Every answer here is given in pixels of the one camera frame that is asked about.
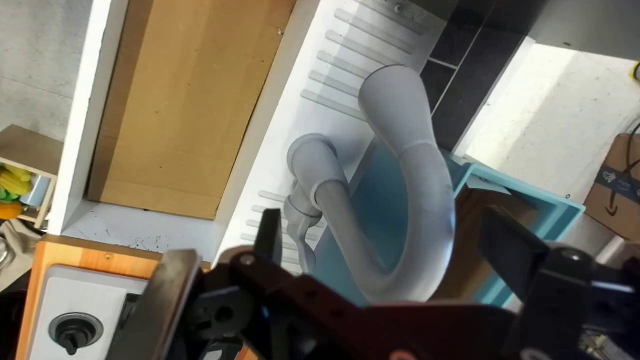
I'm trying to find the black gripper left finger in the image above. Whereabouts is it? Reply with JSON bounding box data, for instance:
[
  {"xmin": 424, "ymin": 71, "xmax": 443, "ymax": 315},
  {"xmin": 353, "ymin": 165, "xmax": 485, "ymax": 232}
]
[{"xmin": 254, "ymin": 206, "xmax": 287, "ymax": 269}]

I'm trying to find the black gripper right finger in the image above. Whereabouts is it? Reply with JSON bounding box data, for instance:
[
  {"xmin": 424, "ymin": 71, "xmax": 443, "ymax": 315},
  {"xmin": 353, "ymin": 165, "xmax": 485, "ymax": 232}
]
[{"xmin": 478, "ymin": 203, "xmax": 554, "ymax": 309}]

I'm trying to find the grey curved tap nozzle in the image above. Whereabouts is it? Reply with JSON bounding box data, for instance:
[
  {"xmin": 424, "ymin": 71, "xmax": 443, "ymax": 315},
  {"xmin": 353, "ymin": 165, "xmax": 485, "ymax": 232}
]
[{"xmin": 282, "ymin": 61, "xmax": 460, "ymax": 306}]

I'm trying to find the teal open box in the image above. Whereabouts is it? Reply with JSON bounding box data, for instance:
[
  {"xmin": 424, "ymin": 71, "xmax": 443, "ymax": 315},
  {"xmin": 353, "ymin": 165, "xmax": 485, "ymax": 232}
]
[{"xmin": 309, "ymin": 140, "xmax": 589, "ymax": 309}]

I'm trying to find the printed cardboard shipping box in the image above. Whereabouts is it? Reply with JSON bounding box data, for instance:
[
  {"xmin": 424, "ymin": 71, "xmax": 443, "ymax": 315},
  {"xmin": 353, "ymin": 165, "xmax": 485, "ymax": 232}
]
[{"xmin": 583, "ymin": 129, "xmax": 640, "ymax": 244}]

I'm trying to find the white toy sink basin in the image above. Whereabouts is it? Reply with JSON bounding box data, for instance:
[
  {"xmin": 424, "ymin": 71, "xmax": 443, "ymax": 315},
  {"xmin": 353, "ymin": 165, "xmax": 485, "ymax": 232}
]
[{"xmin": 48, "ymin": 0, "xmax": 450, "ymax": 269}]

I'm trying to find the wooden panel with white hob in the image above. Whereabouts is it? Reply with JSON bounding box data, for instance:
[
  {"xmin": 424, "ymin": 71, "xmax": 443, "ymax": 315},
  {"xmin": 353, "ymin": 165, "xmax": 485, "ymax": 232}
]
[{"xmin": 13, "ymin": 233, "xmax": 167, "ymax": 360}]

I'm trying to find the black round hob knob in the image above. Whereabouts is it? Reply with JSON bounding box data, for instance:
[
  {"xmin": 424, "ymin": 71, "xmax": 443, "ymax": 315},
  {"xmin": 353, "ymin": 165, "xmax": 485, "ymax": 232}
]
[{"xmin": 47, "ymin": 309, "xmax": 109, "ymax": 358}]

